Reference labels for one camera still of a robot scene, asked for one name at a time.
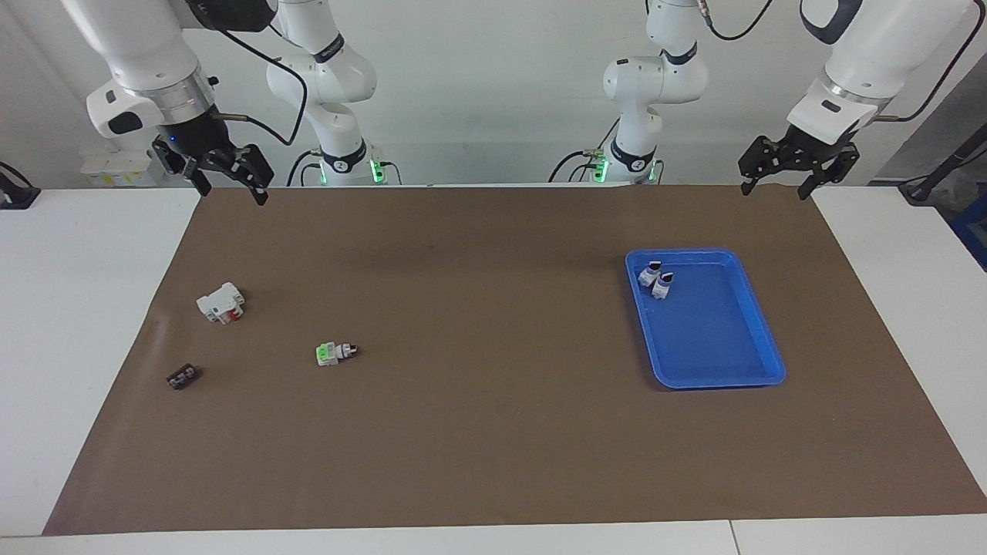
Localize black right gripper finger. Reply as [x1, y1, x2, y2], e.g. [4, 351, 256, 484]
[152, 141, 213, 196]
[207, 145, 275, 206]

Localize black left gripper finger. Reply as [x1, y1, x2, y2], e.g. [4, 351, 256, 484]
[738, 136, 787, 195]
[798, 150, 861, 201]

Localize white cardboard box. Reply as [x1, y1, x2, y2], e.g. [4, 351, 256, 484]
[79, 149, 167, 187]

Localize black stand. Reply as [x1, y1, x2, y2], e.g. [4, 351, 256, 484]
[898, 123, 987, 205]

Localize white circuit breaker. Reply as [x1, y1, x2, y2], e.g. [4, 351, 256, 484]
[196, 282, 246, 325]

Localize blue crate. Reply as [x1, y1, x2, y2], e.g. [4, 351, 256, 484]
[950, 197, 987, 271]

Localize black table clamp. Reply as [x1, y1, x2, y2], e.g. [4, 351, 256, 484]
[0, 162, 41, 210]

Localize blue plastic tray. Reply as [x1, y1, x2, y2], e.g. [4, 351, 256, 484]
[625, 247, 787, 390]

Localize brown table mat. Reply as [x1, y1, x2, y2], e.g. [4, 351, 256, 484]
[42, 185, 987, 537]

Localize black base cables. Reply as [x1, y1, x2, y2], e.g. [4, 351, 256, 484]
[549, 116, 619, 183]
[287, 150, 325, 187]

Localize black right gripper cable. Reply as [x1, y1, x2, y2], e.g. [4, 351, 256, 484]
[202, 19, 309, 147]

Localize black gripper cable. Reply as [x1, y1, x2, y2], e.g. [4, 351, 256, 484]
[698, 0, 987, 124]
[202, 19, 309, 147]

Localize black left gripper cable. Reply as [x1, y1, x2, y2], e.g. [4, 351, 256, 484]
[698, 0, 987, 124]

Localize selector switch with light-green base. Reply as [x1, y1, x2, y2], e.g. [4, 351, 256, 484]
[315, 341, 360, 368]

